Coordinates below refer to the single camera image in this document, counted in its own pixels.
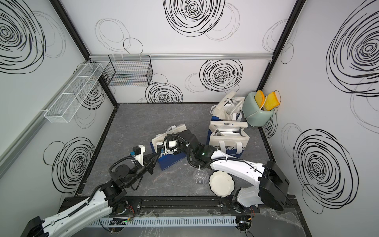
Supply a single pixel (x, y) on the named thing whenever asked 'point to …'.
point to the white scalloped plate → (221, 183)
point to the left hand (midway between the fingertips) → (159, 154)
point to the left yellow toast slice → (260, 98)
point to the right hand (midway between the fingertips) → (170, 133)
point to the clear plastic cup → (201, 177)
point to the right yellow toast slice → (272, 101)
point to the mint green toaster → (253, 115)
